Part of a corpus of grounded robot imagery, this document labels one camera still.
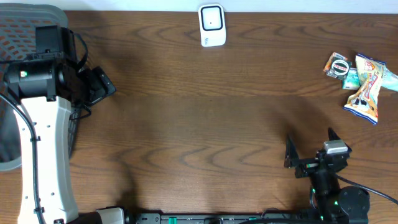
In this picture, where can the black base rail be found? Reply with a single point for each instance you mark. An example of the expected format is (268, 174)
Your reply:
(270, 216)

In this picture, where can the orange Kleenex tissue pack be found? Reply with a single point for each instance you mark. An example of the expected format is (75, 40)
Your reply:
(329, 62)

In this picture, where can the green Zam-Buk ointment box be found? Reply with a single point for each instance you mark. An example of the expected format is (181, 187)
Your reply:
(339, 68)

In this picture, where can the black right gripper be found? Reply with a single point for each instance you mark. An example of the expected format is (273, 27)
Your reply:
(307, 166)

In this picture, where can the grey plastic mesh basket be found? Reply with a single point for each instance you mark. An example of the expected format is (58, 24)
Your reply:
(18, 43)

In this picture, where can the large wet wipes pack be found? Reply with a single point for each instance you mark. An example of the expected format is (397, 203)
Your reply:
(389, 79)

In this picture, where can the yellow snack chip bag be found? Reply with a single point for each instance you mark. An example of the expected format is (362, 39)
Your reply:
(364, 102)

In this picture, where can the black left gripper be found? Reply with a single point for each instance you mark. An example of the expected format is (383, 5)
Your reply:
(101, 86)

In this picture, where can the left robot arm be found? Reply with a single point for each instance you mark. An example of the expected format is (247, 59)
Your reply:
(47, 90)

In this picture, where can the white barcode scanner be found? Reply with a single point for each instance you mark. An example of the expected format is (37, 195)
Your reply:
(212, 25)

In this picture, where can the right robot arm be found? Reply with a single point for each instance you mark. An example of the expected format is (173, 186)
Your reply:
(334, 204)

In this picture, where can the green Kleenex tissue pack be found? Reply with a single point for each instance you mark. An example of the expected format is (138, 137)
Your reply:
(351, 81)

